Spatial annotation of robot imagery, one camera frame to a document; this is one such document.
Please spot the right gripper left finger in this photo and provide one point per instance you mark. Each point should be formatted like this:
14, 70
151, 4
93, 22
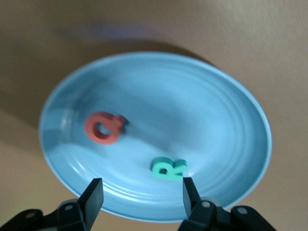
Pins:
92, 204

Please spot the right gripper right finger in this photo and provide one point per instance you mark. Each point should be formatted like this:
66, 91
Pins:
195, 211

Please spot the teal foam letter R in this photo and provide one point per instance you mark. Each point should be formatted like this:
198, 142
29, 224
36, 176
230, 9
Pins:
166, 162

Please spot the red foam letter Q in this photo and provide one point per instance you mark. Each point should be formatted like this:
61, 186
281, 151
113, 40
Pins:
90, 131

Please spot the blue plate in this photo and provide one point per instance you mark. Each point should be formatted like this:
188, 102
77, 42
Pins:
192, 108

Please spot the brown table cover sheet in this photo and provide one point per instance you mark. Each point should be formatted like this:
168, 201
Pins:
48, 36

